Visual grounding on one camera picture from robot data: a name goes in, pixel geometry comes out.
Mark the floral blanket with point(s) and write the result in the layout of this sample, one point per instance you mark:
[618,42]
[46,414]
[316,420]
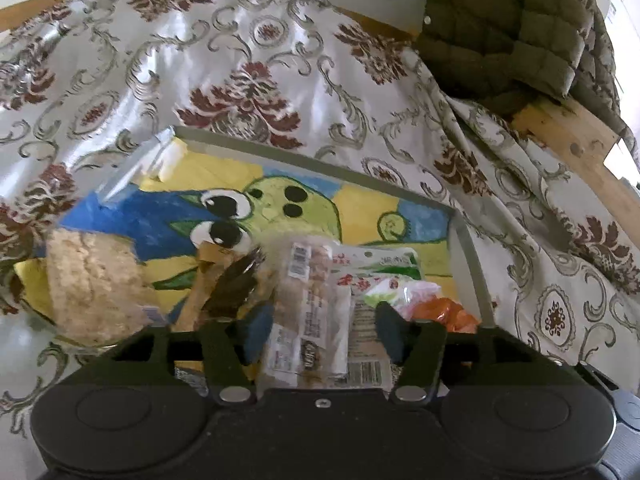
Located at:
[200,60]

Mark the grey tray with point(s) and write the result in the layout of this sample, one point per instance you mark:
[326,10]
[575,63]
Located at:
[470,270]

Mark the white green-print snack packet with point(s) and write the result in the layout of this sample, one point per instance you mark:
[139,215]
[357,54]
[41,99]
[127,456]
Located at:
[380,265]

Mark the bird drawing paper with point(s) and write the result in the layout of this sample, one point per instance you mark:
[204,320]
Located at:
[310,210]

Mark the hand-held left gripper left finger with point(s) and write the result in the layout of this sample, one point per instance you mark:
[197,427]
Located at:
[252,332]

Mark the olive quilted jacket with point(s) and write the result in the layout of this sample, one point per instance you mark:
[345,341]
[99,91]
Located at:
[500,25]

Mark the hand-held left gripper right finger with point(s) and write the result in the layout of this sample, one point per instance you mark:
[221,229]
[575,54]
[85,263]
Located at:
[387,330]

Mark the raw wooden plank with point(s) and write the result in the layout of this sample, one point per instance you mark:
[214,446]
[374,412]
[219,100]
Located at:
[565,130]

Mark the pale green pink packet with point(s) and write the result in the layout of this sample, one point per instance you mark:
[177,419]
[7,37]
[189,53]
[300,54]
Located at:
[400,290]

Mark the orange snack packet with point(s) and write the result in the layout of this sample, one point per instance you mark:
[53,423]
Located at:
[445,315]

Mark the gold wrapper candy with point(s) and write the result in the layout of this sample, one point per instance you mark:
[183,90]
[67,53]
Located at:
[235,285]

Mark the clear nut bar packet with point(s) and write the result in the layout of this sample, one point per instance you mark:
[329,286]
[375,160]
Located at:
[310,300]

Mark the rice cracker packet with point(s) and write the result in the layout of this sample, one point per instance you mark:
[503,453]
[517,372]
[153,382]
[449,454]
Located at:
[95,280]

